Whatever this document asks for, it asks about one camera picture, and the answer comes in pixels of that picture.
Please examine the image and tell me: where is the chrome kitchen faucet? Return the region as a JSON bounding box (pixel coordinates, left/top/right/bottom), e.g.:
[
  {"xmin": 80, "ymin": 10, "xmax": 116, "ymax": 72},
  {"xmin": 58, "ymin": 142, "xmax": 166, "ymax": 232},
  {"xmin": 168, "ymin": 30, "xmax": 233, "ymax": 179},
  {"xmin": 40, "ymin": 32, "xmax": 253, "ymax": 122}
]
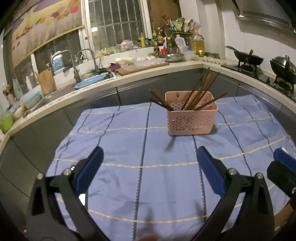
[{"xmin": 51, "ymin": 49, "xmax": 81, "ymax": 83}]

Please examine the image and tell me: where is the pink perforated utensil basket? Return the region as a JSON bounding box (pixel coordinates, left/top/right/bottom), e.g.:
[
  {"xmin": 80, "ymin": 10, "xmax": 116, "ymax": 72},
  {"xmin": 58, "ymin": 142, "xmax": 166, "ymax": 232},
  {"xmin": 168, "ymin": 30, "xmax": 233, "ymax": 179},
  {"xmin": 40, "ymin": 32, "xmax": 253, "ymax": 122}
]
[{"xmin": 165, "ymin": 91, "xmax": 218, "ymax": 136}]

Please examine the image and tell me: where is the blue plaid tablecloth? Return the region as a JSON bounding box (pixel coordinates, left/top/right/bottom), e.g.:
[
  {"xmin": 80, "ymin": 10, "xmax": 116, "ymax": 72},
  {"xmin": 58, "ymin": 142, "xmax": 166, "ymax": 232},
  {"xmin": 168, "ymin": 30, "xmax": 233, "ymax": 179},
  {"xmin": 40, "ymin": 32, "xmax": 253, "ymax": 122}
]
[{"xmin": 47, "ymin": 95, "xmax": 295, "ymax": 240}]

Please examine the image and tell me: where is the brown chopstick leaning right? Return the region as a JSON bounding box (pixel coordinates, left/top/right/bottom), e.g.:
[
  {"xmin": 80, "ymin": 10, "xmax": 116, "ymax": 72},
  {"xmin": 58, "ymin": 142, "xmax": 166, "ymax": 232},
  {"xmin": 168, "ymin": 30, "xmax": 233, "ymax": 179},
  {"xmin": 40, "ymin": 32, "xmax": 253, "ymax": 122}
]
[{"xmin": 194, "ymin": 92, "xmax": 227, "ymax": 110}]

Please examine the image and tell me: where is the green plastic bowl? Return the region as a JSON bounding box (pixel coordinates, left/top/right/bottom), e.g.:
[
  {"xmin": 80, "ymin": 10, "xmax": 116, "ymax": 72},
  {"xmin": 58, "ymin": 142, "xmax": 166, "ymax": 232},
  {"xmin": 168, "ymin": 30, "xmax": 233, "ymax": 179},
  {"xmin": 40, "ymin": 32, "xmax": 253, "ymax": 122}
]
[{"xmin": 1, "ymin": 113, "xmax": 14, "ymax": 133}]

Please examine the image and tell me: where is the steel lidded pot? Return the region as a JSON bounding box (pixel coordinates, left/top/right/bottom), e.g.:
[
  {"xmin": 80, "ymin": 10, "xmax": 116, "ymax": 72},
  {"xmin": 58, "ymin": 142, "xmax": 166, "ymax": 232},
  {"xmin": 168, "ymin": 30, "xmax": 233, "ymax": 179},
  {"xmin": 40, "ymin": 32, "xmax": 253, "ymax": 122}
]
[{"xmin": 270, "ymin": 55, "xmax": 295, "ymax": 84}]

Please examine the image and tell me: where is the black gas stove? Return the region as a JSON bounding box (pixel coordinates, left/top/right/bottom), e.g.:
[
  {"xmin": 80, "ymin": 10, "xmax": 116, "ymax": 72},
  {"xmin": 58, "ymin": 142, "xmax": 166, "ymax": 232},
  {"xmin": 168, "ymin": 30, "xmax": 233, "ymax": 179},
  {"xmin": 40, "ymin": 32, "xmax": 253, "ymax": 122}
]
[{"xmin": 221, "ymin": 64, "xmax": 295, "ymax": 102}]

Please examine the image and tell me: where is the brown chopstick upright right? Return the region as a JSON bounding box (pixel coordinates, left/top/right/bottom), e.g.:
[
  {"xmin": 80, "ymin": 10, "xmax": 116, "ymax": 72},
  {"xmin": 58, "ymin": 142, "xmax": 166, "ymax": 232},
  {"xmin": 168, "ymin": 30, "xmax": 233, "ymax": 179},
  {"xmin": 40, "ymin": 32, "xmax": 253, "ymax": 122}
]
[{"xmin": 188, "ymin": 72, "xmax": 220, "ymax": 110}]

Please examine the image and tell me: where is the brown chopstick upright middle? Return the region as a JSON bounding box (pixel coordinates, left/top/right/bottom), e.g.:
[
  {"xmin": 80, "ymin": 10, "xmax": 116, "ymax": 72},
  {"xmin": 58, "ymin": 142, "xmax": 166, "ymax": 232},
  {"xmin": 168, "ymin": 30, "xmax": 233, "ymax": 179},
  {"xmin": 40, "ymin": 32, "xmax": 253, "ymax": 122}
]
[{"xmin": 185, "ymin": 73, "xmax": 216, "ymax": 110}]

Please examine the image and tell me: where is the light blue plastic container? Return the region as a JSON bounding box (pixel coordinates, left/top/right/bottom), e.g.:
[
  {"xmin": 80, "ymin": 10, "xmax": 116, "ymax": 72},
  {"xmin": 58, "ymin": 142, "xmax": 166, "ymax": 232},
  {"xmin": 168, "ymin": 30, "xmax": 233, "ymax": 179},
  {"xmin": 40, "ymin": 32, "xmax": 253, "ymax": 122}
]
[{"xmin": 20, "ymin": 91, "xmax": 43, "ymax": 109}]

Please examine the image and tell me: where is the brown chopstick upright tall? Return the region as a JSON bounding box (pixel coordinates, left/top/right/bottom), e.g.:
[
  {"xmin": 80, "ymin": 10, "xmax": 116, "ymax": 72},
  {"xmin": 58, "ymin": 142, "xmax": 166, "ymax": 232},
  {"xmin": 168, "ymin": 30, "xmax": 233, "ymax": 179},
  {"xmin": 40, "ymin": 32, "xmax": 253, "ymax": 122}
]
[{"xmin": 182, "ymin": 67, "xmax": 210, "ymax": 110}]

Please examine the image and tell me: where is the black wok on stove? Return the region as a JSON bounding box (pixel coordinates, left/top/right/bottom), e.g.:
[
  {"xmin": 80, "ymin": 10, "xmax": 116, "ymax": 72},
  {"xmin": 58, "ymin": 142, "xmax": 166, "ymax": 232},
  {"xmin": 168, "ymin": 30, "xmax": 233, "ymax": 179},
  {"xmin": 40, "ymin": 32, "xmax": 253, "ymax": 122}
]
[{"xmin": 225, "ymin": 46, "xmax": 264, "ymax": 66}]

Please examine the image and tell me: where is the wooden cutting board upright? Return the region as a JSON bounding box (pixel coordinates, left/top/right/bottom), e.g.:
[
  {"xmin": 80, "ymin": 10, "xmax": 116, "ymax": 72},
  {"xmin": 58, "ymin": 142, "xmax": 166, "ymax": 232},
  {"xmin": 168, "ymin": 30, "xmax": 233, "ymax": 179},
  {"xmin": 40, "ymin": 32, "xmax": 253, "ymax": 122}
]
[{"xmin": 38, "ymin": 68, "xmax": 57, "ymax": 96}]

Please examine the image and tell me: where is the dark wooden chopstick left lower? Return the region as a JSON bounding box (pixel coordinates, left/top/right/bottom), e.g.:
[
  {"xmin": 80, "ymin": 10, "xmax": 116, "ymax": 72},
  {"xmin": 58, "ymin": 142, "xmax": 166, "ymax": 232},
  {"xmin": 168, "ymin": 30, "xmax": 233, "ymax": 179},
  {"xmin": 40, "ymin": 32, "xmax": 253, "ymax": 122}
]
[{"xmin": 150, "ymin": 99, "xmax": 171, "ymax": 111}]

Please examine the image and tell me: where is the dark wooden chopstick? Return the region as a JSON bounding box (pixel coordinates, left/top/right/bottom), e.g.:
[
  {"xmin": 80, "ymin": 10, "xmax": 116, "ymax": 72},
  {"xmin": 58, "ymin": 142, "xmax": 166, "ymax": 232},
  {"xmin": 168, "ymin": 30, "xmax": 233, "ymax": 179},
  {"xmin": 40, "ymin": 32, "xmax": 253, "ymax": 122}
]
[
  {"xmin": 149, "ymin": 89, "xmax": 174, "ymax": 111},
  {"xmin": 150, "ymin": 99, "xmax": 171, "ymax": 111}
]

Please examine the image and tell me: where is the white egg tray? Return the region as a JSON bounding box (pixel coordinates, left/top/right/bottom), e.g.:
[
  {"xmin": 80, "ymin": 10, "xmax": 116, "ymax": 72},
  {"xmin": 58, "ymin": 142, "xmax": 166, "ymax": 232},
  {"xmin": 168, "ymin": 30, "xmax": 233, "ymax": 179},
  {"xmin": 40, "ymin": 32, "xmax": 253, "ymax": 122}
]
[{"xmin": 199, "ymin": 56, "xmax": 226, "ymax": 65}]

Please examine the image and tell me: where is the blue plastic basin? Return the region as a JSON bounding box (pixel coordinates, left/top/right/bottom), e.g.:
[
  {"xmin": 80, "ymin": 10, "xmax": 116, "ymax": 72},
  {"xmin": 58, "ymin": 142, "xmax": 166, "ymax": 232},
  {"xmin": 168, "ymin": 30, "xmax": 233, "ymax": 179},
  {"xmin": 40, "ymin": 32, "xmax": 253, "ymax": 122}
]
[{"xmin": 74, "ymin": 73, "xmax": 108, "ymax": 90}]

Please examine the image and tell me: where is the blue white container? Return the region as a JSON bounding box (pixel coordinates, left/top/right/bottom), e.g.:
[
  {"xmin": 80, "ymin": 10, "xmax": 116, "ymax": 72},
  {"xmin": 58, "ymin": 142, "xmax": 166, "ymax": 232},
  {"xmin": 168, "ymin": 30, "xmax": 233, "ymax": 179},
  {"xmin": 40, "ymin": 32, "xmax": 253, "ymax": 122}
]
[{"xmin": 51, "ymin": 51, "xmax": 65, "ymax": 73}]

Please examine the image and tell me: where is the large yellow oil bottle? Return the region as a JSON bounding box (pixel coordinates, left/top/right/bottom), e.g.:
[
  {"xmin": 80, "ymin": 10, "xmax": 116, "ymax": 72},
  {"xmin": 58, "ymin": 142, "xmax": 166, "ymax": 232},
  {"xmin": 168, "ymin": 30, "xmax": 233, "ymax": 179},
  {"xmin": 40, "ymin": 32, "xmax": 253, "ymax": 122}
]
[{"xmin": 192, "ymin": 30, "xmax": 205, "ymax": 57}]

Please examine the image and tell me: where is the wooden cutting board flat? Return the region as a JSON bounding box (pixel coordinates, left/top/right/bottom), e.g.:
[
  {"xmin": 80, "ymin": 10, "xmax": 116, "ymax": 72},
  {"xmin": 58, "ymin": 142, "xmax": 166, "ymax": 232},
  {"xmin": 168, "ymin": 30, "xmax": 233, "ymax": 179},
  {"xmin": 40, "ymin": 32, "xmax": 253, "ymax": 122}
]
[{"xmin": 115, "ymin": 62, "xmax": 169, "ymax": 76}]

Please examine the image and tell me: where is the metal plate on counter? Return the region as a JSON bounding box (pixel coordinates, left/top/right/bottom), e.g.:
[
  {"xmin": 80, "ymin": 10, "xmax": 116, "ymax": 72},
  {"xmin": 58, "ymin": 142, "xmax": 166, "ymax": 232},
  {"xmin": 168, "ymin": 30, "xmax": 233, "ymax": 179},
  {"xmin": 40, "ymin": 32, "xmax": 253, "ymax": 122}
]
[{"xmin": 159, "ymin": 54, "xmax": 184, "ymax": 63}]

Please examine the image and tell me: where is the steel range hood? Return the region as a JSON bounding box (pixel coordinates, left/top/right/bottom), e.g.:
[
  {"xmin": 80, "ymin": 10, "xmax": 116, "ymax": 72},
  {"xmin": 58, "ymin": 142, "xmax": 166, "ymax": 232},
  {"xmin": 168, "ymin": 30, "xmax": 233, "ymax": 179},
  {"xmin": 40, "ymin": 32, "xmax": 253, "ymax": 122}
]
[{"xmin": 232, "ymin": 1, "xmax": 295, "ymax": 31}]

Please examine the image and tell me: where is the white plastic jug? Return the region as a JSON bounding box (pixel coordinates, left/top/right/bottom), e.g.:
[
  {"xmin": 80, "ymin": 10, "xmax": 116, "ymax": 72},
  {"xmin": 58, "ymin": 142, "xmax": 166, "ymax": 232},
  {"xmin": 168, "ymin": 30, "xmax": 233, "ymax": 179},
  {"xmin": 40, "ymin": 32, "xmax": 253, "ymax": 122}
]
[{"xmin": 175, "ymin": 35, "xmax": 188, "ymax": 54}]

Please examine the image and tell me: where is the dark sauce bottle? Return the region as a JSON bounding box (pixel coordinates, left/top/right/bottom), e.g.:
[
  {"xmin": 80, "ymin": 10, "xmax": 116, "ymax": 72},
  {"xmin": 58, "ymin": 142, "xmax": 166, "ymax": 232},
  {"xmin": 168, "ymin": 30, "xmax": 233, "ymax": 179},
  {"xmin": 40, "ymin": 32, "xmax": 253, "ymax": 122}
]
[{"xmin": 157, "ymin": 27, "xmax": 164, "ymax": 46}]

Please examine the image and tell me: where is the yellow label bottle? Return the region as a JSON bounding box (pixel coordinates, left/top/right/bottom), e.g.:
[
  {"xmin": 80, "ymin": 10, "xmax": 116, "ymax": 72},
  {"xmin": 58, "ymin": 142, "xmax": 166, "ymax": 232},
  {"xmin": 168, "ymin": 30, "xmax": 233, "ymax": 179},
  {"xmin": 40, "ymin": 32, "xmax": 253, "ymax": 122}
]
[{"xmin": 139, "ymin": 33, "xmax": 146, "ymax": 48}]

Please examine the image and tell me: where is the colourful window blind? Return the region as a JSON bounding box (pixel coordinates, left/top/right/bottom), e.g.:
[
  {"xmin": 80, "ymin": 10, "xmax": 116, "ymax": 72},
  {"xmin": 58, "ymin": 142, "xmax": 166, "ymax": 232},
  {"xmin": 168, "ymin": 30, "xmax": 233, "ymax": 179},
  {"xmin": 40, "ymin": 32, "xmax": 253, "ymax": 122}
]
[{"xmin": 11, "ymin": 1, "xmax": 83, "ymax": 67}]

